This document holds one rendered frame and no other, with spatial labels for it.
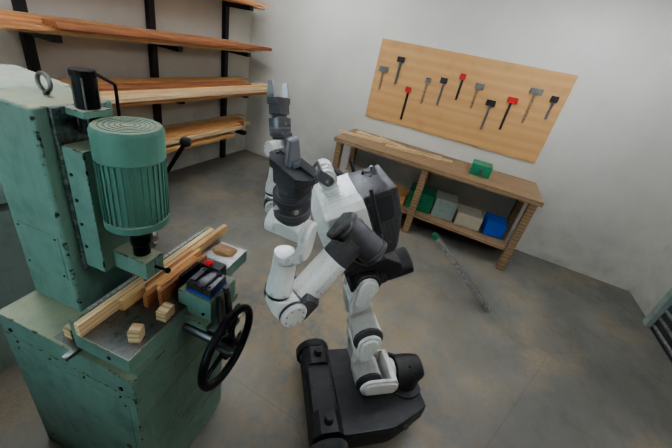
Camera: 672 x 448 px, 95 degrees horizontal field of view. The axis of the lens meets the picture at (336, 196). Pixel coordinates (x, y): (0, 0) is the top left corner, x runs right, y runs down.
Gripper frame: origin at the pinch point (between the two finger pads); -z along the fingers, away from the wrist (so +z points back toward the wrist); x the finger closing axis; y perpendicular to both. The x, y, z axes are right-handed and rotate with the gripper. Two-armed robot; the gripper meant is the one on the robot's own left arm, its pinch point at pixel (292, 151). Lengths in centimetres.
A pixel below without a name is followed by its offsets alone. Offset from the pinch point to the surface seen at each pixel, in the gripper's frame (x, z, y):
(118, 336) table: 26, 65, -46
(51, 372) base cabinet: 45, 91, -70
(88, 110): 58, 11, -25
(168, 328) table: 21, 69, -34
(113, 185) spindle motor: 41, 24, -28
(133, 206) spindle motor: 38, 30, -26
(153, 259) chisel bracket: 38, 54, -28
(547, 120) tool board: 8, 101, 331
